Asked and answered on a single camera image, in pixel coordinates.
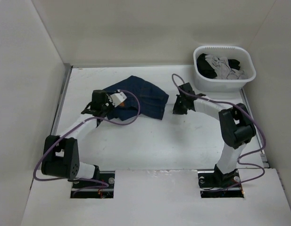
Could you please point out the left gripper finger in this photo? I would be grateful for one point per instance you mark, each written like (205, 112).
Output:
(88, 110)
(102, 113)

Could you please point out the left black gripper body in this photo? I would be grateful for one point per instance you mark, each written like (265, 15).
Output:
(108, 104)

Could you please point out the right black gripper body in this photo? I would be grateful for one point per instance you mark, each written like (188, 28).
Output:
(179, 108)

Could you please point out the dark blue denim trousers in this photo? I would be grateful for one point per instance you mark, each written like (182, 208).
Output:
(150, 98)

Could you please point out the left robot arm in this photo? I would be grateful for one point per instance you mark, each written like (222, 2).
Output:
(62, 151)

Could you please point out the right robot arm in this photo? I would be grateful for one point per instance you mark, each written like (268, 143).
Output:
(236, 131)

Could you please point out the black garment in basket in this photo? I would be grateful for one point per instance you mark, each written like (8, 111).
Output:
(204, 68)

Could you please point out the white plastic laundry basket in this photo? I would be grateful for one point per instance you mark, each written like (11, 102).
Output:
(231, 52)

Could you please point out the grey white garment in basket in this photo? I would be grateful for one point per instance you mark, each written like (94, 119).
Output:
(226, 69)

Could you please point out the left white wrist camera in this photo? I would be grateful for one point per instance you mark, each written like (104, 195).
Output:
(117, 98)

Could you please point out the left aluminium table rail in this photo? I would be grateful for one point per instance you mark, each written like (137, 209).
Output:
(61, 98)

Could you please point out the aluminium table rail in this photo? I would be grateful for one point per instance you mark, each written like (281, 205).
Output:
(260, 136)
(61, 98)

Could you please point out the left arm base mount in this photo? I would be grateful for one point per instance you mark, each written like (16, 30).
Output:
(103, 188)

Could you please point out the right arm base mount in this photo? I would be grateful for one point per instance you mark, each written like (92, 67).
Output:
(213, 186)

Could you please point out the right aluminium table rail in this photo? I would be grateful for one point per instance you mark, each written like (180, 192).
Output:
(260, 136)

